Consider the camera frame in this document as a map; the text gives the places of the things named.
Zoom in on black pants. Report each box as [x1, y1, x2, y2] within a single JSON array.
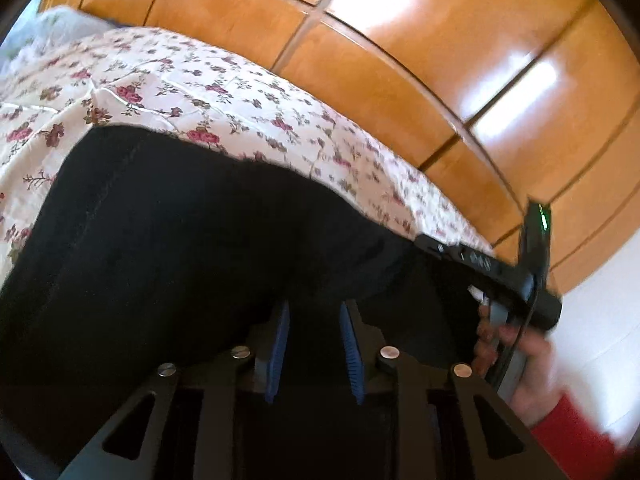
[[0, 125, 493, 480]]

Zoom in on person's right forearm red sleeve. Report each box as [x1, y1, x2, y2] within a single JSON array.
[[530, 394, 632, 480]]

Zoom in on person's right hand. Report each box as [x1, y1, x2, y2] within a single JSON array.
[[475, 305, 566, 428]]

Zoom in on floral bed sheet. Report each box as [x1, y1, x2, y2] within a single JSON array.
[[0, 7, 493, 286]]

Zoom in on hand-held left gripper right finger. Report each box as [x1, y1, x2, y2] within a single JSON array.
[[340, 302, 571, 480]]

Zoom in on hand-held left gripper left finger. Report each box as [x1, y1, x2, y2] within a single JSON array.
[[59, 301, 292, 480]]

